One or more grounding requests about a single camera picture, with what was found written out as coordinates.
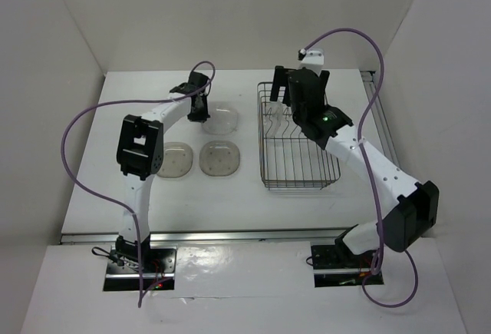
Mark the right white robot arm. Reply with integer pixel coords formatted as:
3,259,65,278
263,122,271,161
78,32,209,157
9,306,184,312
270,66,440,266

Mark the aluminium rail front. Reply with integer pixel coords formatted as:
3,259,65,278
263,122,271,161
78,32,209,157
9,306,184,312
60,228,345,245

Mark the clear plate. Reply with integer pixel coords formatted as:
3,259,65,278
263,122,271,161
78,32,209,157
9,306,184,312
202,102,239,135
264,101,284,139

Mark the metal wire dish rack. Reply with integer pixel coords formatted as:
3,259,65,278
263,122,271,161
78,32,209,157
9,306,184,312
257,82,341,191

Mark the aluminium rail right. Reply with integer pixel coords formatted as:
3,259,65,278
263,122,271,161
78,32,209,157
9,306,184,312
360,71,400,167

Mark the smoky plate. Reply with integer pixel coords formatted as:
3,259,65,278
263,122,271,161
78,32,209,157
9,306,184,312
199,141,240,177
157,142,193,179

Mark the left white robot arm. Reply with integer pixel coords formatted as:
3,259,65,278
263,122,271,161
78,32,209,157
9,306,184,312
116,71,212,272

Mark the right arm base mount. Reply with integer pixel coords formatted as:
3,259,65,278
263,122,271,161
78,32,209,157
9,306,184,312
305,238,384,288

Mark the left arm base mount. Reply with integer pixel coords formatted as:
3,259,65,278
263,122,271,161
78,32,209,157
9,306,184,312
91,244,178,292

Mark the smoky plate front left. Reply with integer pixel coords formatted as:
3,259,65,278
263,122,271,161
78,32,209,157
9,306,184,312
157,142,193,179

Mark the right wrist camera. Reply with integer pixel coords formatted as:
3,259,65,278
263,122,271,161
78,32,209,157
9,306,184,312
298,48,325,76

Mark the smoky plate front right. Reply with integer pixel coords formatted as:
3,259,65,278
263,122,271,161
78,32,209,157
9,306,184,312
199,141,240,177

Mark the aluminium rail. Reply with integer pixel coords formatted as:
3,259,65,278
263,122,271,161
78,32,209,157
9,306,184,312
60,228,345,245
360,71,400,167

